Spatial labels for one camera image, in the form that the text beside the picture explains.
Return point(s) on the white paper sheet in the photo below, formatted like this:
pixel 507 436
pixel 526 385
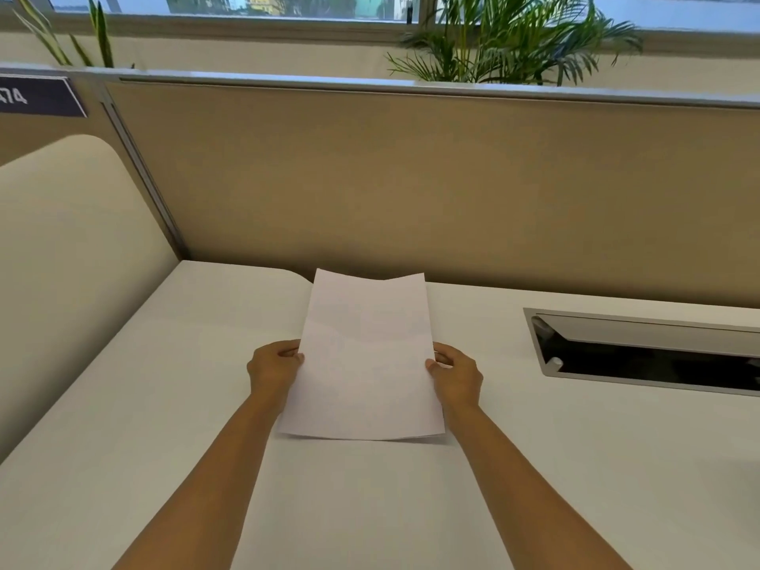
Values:
pixel 365 356

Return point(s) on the green spiky leaf plant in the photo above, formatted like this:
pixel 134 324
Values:
pixel 65 35

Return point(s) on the person's left forearm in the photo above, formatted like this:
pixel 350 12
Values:
pixel 196 486

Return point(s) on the beige fabric desk partition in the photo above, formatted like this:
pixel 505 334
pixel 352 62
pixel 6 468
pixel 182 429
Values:
pixel 415 183

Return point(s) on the person's right thumb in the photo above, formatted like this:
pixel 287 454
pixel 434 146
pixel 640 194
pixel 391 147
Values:
pixel 438 366

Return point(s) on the person's left thumb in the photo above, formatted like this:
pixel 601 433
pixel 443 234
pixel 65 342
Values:
pixel 291 352

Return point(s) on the cream curved side divider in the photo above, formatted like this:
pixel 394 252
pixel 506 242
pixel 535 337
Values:
pixel 65 278

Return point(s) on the green palm plant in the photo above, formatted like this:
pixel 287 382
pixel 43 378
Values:
pixel 510 35

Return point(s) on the dark blue label sign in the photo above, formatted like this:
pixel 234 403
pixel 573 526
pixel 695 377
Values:
pixel 35 97

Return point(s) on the person's right hand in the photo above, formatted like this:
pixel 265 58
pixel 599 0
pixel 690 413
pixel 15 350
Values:
pixel 460 376

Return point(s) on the person's left hand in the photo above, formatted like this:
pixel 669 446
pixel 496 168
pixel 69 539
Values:
pixel 270 371

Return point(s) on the person's right forearm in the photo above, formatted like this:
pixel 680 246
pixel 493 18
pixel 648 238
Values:
pixel 528 492

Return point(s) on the window with silver frame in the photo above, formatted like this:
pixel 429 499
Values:
pixel 380 8

